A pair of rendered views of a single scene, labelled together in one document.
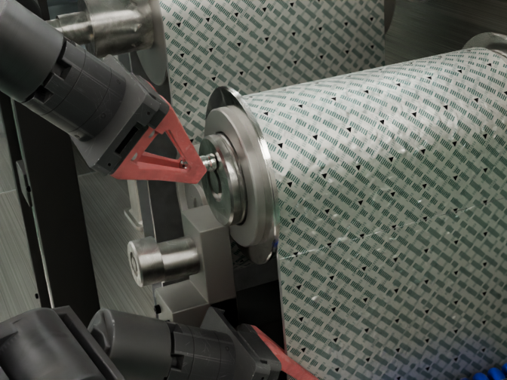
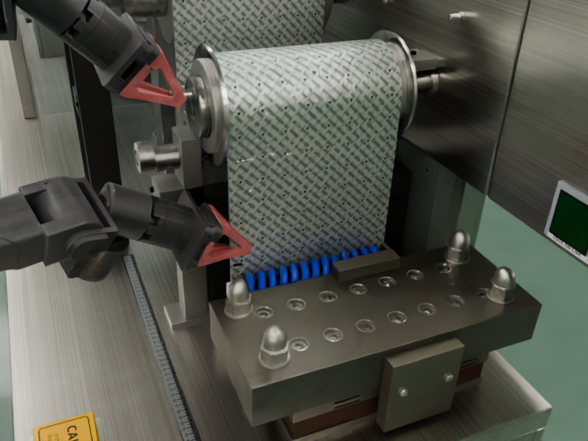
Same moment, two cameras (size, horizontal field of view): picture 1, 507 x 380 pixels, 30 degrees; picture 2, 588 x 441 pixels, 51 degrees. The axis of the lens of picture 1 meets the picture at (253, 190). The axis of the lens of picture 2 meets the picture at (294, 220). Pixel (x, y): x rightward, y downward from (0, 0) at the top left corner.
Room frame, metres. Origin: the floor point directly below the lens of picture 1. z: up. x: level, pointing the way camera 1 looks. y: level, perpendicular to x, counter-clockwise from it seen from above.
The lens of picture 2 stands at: (-0.02, -0.05, 1.52)
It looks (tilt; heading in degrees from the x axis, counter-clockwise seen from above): 31 degrees down; 356
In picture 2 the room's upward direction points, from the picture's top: 2 degrees clockwise
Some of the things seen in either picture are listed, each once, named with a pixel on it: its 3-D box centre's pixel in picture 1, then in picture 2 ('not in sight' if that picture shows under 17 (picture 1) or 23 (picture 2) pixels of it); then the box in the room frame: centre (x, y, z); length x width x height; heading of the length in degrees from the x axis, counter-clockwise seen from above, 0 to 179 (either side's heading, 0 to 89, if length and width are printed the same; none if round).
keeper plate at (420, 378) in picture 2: not in sight; (420, 386); (0.52, -0.25, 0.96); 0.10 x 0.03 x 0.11; 111
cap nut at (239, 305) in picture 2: not in sight; (238, 295); (0.59, -0.03, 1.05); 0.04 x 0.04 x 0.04
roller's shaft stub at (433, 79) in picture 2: not in sight; (409, 82); (0.81, -0.26, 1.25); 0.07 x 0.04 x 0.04; 111
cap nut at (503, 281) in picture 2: not in sight; (503, 281); (0.61, -0.37, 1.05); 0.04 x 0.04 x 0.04
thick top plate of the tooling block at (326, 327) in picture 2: not in sight; (374, 320); (0.60, -0.20, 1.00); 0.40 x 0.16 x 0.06; 111
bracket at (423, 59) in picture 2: not in sight; (416, 58); (0.82, -0.27, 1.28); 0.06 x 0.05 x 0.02; 111
